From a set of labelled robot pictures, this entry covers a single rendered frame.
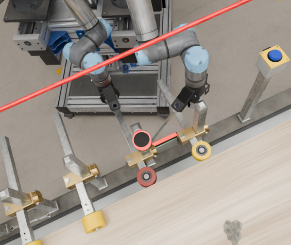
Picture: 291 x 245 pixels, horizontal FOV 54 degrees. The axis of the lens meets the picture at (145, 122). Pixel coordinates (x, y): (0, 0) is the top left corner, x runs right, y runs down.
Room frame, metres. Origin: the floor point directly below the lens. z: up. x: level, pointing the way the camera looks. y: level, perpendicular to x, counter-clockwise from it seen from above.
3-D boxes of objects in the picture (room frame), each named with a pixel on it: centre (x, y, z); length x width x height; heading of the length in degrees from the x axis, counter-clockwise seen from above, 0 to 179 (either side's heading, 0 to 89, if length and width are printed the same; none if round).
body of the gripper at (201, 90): (0.50, -0.22, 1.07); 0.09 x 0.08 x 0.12; 118
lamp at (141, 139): (0.33, 0.03, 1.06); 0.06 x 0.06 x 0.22; 8
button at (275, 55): (0.45, -0.47, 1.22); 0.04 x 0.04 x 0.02
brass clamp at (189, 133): (0.40, -0.19, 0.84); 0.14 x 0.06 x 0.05; 98
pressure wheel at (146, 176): (0.26, 0.06, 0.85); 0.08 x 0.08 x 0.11
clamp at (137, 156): (0.36, 0.06, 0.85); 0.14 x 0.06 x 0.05; 98
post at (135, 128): (0.37, 0.03, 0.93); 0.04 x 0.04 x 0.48; 8
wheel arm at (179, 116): (0.50, -0.16, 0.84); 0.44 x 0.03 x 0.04; 8
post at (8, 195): (0.30, 0.53, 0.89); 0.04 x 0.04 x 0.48; 8
